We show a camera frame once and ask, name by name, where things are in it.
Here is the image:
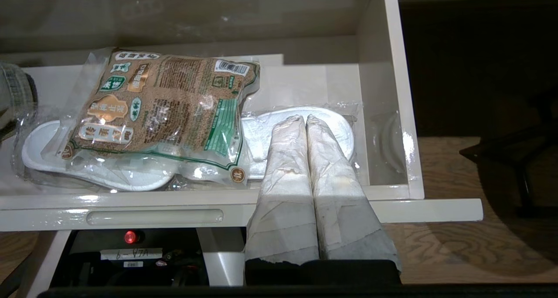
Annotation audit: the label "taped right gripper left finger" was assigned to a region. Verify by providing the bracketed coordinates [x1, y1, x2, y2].
[244, 114, 321, 286]

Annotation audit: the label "black metal stand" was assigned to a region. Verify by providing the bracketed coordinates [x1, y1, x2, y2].
[459, 88, 558, 213]

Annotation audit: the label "white slipper in plastic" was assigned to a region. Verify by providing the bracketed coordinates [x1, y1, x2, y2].
[241, 102, 362, 182]
[15, 117, 184, 192]

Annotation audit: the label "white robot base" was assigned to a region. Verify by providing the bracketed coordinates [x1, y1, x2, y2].
[17, 227, 247, 291]

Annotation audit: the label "white robot label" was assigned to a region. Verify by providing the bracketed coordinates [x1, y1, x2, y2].
[100, 247, 163, 261]

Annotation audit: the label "white glossy cabinet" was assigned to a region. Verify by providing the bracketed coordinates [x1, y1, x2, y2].
[0, 0, 376, 66]

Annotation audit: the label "grey denim shorts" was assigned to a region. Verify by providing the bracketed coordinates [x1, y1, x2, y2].
[0, 61, 38, 142]

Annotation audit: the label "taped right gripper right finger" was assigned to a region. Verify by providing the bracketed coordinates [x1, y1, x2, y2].
[306, 113, 403, 285]

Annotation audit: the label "green brown grain bag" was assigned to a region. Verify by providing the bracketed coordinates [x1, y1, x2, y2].
[43, 47, 262, 188]

